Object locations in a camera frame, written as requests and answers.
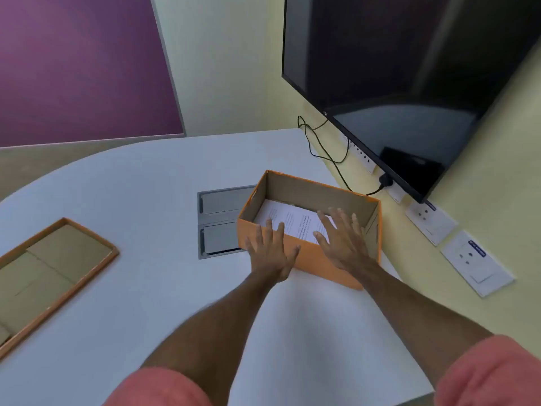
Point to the person's right hand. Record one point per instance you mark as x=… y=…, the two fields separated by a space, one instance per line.
x=346 y=245

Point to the person's left hand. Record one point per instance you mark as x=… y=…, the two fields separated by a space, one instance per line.
x=270 y=255

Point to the orange cardboard box base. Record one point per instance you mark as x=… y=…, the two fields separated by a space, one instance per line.
x=310 y=262

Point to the orange cardboard box lid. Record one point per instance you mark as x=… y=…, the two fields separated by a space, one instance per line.
x=50 y=266

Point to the person's right forearm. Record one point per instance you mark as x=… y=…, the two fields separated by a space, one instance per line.
x=422 y=317

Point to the person's left forearm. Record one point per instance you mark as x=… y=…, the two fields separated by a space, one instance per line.
x=211 y=325

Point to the white printed paper sheet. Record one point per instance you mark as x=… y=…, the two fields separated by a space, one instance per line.
x=291 y=219

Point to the black power plug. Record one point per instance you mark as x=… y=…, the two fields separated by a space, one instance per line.
x=385 y=180

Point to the white socket strip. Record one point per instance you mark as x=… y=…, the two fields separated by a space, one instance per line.
x=363 y=158

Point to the white table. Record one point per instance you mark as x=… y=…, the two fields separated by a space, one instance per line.
x=148 y=186

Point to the pink left sleeve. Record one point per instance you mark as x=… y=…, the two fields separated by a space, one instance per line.
x=165 y=391

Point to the pink sleeve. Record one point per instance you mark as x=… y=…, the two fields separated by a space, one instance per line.
x=165 y=391
x=494 y=372

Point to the pink right sleeve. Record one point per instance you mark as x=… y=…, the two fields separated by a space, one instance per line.
x=494 y=372

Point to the small white wall socket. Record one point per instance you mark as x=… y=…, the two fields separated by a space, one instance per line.
x=396 y=195

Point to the white wall socket blue label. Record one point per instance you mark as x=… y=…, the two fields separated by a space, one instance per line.
x=431 y=221
x=475 y=262

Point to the black wall television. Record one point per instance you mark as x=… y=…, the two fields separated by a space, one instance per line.
x=380 y=59

